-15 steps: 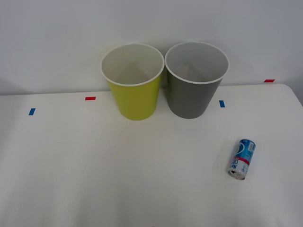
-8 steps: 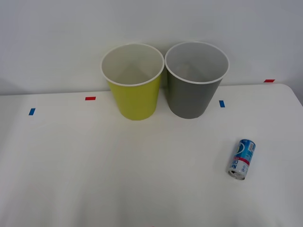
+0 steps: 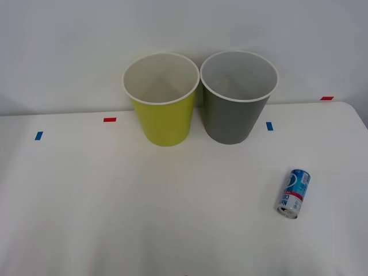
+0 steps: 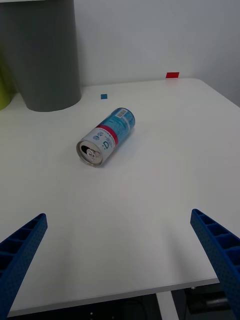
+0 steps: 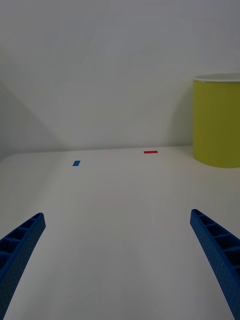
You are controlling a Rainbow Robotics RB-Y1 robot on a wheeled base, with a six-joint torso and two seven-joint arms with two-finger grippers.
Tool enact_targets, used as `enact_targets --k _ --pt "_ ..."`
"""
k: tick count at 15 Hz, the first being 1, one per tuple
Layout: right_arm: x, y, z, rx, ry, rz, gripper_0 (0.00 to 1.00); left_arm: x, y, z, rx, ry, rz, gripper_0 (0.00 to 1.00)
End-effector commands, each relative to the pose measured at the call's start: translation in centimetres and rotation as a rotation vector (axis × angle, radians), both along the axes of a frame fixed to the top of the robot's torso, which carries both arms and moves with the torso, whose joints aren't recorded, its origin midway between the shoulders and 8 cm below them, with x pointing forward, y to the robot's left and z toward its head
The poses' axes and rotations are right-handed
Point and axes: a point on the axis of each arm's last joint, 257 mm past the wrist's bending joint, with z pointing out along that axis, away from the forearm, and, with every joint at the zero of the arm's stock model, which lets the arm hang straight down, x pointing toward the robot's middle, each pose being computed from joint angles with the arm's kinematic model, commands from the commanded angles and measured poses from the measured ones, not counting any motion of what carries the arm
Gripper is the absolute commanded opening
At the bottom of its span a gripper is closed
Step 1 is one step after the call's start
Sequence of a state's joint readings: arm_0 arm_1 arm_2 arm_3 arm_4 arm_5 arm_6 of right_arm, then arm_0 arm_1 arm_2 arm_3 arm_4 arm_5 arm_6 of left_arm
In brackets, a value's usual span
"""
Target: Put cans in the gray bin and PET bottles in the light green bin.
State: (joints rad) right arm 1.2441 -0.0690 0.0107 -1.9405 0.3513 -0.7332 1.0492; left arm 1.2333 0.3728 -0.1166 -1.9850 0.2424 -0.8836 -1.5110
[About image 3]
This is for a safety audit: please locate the blue and white drink can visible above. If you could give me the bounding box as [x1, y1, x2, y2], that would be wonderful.
[276, 168, 312, 221]

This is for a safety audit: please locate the yellow-green plastic waste bin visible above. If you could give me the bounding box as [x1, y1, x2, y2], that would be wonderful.
[121, 52, 201, 148]

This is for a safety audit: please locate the grey plastic waste bin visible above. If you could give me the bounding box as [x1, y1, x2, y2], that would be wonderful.
[200, 49, 280, 145]

